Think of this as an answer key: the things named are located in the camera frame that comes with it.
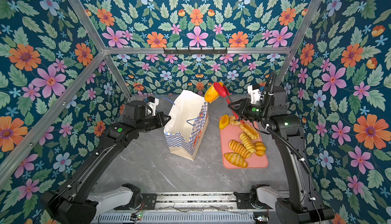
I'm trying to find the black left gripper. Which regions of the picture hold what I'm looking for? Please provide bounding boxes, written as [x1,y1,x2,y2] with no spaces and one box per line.
[135,109,173,132]

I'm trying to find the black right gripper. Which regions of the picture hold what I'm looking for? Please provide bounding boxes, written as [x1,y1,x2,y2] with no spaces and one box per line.
[228,98,272,124]

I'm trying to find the glazed ring donut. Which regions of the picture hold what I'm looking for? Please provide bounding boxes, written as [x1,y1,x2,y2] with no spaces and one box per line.
[229,116,241,126]

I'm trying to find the blue checkered paper bag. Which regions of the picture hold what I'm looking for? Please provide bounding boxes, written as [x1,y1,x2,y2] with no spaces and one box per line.
[164,90,209,161]

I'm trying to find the orange yellow bun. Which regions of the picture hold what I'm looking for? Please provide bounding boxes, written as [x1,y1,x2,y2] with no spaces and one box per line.
[219,115,230,130]

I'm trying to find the red metal kitchen tongs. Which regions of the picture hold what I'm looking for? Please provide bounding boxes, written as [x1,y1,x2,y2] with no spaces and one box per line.
[213,82,244,124]

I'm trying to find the round yellow bun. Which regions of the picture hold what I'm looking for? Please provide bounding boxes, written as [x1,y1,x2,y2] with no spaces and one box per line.
[204,85,220,103]

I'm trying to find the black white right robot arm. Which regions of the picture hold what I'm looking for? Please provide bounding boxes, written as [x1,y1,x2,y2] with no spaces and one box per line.
[229,95,335,224]

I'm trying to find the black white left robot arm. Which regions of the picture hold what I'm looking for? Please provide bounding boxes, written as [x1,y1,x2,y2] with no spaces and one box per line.
[40,112,171,224]

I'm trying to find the braided bread roll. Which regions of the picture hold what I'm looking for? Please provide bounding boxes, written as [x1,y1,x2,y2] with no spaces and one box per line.
[239,123,260,140]

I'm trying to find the striped long bread middle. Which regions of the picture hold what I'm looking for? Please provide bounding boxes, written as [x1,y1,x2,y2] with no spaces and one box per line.
[239,132,256,153]

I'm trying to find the striped long bread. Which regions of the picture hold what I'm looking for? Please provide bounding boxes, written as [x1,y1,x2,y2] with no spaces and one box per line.
[239,132,256,153]
[229,140,251,159]

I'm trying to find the striped long bread left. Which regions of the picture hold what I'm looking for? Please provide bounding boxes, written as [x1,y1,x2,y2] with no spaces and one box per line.
[229,140,251,159]

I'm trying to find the golden croissant bread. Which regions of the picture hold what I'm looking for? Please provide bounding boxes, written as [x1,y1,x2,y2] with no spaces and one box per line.
[224,153,248,168]

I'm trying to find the pink plastic tray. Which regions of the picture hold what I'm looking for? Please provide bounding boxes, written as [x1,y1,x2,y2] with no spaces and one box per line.
[219,115,269,170]

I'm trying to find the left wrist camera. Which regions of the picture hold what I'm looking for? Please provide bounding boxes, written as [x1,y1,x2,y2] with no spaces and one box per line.
[145,96,159,116]

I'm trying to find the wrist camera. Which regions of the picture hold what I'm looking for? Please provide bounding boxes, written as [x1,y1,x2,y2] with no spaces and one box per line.
[247,84,264,105]
[145,96,159,116]

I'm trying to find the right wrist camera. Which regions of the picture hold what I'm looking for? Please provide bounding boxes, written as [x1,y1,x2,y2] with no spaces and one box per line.
[247,84,264,105]

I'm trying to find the black wall hook rail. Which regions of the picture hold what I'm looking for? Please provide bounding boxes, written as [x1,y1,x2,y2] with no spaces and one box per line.
[163,48,228,55]

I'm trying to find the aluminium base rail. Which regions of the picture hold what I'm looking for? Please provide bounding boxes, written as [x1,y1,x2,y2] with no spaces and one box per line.
[89,189,288,224]

